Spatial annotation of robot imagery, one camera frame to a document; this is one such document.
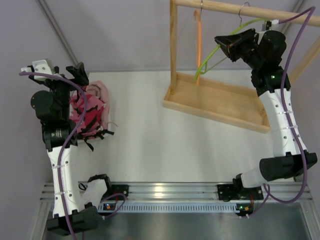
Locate green hanger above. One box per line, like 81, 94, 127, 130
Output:
194, 2, 267, 81

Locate pink camouflage trousers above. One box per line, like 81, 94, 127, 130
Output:
70, 91, 104, 151

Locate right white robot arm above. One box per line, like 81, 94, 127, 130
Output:
214, 28, 318, 191

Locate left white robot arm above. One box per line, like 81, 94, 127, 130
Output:
22, 59, 112, 236

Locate orange hanger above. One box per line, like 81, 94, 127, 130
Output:
193, 1, 203, 70

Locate pink cloth in basket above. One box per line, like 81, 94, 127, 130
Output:
86, 80, 118, 130

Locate wooden clothes rack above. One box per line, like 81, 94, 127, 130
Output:
162, 0, 320, 134

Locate white laundry basket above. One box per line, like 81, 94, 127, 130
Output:
77, 123, 115, 148

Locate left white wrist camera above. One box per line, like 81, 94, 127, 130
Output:
20, 59, 59, 84

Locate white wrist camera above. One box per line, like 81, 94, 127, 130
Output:
20, 59, 59, 84
261, 19, 279, 32

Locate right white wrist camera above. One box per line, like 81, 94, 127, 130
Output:
261, 19, 279, 32

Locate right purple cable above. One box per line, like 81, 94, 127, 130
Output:
239, 6, 316, 220

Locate grey corner wall profile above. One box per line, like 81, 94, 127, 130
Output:
35, 0, 79, 66

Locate aluminium mounting rail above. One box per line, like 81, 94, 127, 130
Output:
39, 181, 313, 213

